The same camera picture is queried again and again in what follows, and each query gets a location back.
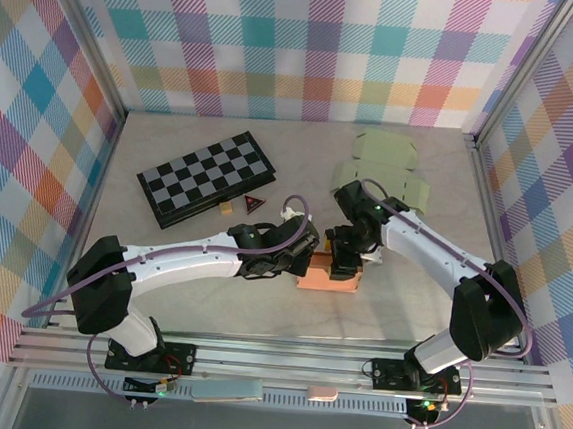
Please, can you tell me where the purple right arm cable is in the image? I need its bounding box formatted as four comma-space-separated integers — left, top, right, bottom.
340, 178, 549, 429

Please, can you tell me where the small circuit board green light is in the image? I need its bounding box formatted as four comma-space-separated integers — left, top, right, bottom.
405, 396, 446, 429
121, 373, 177, 412

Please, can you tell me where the red triangle piece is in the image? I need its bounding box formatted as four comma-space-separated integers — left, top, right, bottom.
242, 194, 268, 218

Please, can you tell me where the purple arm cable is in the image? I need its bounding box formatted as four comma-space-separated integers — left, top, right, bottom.
340, 178, 549, 429
14, 170, 315, 420

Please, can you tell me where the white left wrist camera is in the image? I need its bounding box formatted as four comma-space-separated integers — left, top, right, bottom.
279, 204, 308, 223

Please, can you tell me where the perforated metal cable tray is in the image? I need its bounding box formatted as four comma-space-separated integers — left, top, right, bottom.
28, 365, 411, 422

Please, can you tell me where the green paper box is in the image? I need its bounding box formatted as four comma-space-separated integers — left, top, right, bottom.
325, 129, 436, 218

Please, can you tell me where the aluminium mounting rail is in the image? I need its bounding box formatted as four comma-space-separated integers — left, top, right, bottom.
5, 318, 561, 414

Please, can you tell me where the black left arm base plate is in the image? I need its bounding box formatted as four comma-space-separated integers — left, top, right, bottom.
103, 336, 199, 379

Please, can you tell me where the blue-grey flat pad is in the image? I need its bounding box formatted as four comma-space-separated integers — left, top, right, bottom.
190, 374, 264, 408

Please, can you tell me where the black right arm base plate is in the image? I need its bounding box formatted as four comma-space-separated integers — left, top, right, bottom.
370, 356, 465, 397

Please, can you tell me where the aluminium table edge rail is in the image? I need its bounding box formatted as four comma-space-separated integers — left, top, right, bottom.
446, 132, 546, 366
44, 104, 129, 333

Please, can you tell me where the pink flat pad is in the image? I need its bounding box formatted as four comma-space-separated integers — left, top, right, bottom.
305, 385, 340, 404

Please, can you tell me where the black folding chessboard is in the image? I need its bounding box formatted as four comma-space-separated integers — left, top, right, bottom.
131, 121, 280, 239

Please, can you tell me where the orange paper box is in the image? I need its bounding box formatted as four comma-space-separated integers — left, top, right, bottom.
295, 248, 366, 296

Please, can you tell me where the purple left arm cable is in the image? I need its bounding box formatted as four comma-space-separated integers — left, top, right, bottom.
14, 170, 315, 420

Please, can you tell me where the aluminium frame post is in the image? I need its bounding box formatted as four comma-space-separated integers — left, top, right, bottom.
31, 0, 139, 122
470, 0, 573, 158

